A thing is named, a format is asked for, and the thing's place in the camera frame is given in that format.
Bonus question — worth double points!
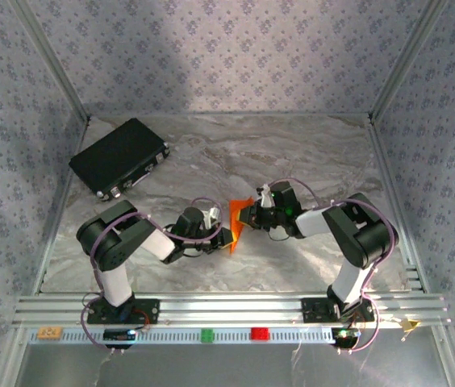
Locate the orange paper sheet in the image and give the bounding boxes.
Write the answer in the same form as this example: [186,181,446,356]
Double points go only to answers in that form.
[227,196,255,256]

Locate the black hard case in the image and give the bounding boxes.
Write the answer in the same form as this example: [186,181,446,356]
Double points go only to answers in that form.
[69,117,171,202]

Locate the black left controller board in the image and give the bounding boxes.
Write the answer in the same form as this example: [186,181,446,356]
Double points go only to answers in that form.
[103,329,137,342]

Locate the black controller board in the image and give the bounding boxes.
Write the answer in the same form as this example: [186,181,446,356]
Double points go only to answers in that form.
[331,327,361,341]
[103,329,137,342]

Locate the black right controller board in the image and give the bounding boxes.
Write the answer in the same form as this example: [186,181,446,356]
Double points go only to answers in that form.
[331,327,361,341]

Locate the gold tape piece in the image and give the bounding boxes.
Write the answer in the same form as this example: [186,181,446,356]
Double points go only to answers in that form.
[398,318,422,334]

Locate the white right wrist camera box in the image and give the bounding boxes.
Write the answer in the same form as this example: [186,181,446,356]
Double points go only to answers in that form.
[255,183,273,207]

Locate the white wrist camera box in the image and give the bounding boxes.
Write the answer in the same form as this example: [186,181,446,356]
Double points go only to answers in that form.
[255,183,273,207]
[202,206,222,227]

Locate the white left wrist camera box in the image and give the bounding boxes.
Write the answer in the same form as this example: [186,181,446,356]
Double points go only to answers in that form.
[202,206,222,227]

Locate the aluminium front frame rail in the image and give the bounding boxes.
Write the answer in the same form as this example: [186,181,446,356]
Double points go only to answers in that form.
[11,293,453,330]

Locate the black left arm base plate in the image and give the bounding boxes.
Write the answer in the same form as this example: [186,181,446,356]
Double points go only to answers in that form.
[86,298,161,325]

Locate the white slotted cable duct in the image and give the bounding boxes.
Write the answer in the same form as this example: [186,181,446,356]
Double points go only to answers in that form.
[27,326,337,346]

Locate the aluminium side rail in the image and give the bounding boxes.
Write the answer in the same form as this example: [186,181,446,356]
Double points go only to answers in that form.
[31,116,94,295]
[366,114,430,293]

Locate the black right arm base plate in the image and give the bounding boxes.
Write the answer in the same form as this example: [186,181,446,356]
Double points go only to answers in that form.
[300,298,375,324]

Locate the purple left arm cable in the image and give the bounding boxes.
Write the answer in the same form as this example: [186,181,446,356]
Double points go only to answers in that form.
[80,196,224,356]

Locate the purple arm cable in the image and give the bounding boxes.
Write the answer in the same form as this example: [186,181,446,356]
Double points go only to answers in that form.
[80,196,224,356]
[275,177,399,356]

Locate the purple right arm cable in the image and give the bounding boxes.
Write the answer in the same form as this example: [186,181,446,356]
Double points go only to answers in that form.
[275,177,399,356]

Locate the aluminium frame post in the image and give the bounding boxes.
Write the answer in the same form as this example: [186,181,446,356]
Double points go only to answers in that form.
[9,0,93,123]
[0,328,31,387]
[367,0,451,122]
[428,326,455,387]

